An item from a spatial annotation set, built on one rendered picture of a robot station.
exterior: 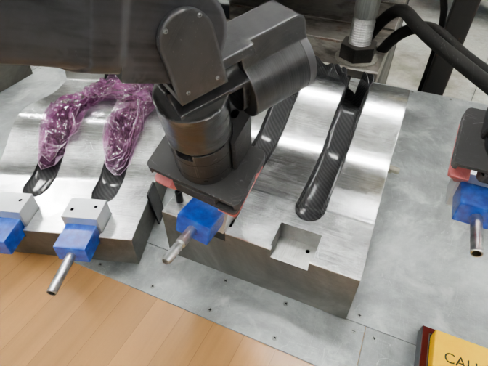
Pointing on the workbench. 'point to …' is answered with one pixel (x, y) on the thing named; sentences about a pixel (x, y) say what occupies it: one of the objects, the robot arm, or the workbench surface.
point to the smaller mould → (12, 75)
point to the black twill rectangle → (155, 202)
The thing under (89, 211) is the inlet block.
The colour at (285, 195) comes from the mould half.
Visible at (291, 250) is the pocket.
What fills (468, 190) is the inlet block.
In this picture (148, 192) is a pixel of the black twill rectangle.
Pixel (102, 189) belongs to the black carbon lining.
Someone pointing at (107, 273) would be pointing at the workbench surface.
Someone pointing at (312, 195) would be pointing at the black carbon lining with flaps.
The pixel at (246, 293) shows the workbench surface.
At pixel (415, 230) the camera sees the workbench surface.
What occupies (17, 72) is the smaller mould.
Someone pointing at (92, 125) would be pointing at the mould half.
